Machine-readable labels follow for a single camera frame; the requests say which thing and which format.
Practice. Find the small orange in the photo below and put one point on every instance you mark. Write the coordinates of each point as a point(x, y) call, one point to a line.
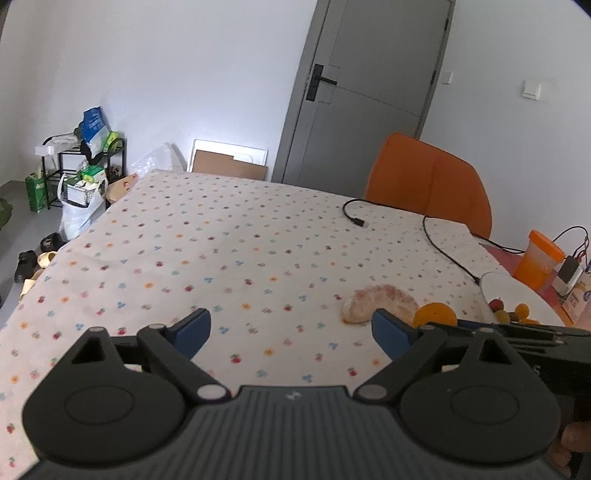
point(434, 314)

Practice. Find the large white wall switch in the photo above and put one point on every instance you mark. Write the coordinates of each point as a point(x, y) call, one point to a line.
point(532, 89)

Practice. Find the orange chair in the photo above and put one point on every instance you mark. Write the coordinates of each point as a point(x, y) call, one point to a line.
point(425, 180)

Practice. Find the black shoe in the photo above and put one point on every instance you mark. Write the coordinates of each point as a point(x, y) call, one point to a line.
point(53, 241)
point(25, 265)

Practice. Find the dark red plum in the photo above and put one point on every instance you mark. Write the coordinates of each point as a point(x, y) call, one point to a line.
point(496, 304)

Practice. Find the beige slipper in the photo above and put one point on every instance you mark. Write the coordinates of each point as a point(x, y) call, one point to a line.
point(28, 288)
point(46, 258)

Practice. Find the white panel board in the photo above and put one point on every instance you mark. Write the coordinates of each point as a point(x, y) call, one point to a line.
point(226, 144)

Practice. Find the grey door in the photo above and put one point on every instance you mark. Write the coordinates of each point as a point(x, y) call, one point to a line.
point(369, 69)

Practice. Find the black metal rack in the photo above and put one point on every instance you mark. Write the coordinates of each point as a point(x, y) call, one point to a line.
point(121, 157)

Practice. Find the green and white box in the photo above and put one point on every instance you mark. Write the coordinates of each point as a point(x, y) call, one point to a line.
point(91, 173)

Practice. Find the clear plastic bag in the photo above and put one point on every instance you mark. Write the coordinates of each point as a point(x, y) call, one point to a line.
point(157, 159)

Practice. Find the person's right hand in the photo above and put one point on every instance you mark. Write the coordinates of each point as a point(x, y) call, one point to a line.
point(572, 438)

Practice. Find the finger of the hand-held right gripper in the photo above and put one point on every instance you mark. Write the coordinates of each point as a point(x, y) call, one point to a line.
point(554, 327)
point(531, 337)

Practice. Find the white bowl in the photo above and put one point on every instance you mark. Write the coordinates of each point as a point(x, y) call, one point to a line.
point(508, 288)

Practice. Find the dark green cloth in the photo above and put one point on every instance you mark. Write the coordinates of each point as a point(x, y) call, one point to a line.
point(4, 212)

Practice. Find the orange lidded cup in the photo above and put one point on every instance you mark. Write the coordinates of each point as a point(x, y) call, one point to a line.
point(535, 263)

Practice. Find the blue bag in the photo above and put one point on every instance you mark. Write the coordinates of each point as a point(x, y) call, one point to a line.
point(94, 127)

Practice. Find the light green packet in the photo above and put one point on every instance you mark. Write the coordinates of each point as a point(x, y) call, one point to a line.
point(113, 140)

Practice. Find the brown cardboard sheet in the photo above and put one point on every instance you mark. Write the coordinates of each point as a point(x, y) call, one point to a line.
point(217, 164)

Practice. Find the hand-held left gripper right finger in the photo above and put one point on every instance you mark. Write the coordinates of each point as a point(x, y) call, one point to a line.
point(388, 330)

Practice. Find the brown cardboard box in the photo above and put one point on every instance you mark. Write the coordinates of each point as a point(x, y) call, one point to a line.
point(120, 189)

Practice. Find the floral tablecloth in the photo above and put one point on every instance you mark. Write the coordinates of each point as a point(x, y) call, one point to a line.
point(231, 258)

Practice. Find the green carton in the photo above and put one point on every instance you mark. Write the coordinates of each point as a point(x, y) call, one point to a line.
point(36, 194)

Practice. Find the peeled pomelo piece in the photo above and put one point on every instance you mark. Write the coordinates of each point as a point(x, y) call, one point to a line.
point(378, 302)

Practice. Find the yellow-green round fruit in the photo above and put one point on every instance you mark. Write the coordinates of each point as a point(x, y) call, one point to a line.
point(501, 316)

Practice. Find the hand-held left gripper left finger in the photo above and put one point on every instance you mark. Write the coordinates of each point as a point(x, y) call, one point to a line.
point(194, 330)

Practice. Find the white plastic bag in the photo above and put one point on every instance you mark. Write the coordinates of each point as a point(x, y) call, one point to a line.
point(76, 219)

